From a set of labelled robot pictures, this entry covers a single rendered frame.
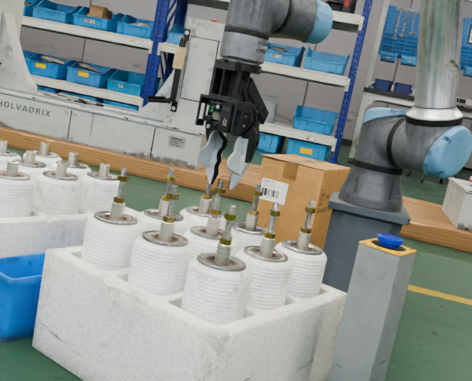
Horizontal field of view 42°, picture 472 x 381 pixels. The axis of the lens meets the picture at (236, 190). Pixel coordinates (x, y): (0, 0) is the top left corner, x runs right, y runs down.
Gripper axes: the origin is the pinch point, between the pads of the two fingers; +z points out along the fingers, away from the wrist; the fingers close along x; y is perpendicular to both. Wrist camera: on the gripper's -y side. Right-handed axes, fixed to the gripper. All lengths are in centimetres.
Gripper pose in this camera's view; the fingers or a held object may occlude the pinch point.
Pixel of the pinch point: (224, 179)
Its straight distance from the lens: 106.8
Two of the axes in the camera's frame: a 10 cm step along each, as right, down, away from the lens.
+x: 8.6, 2.5, -4.4
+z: -1.9, 9.7, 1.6
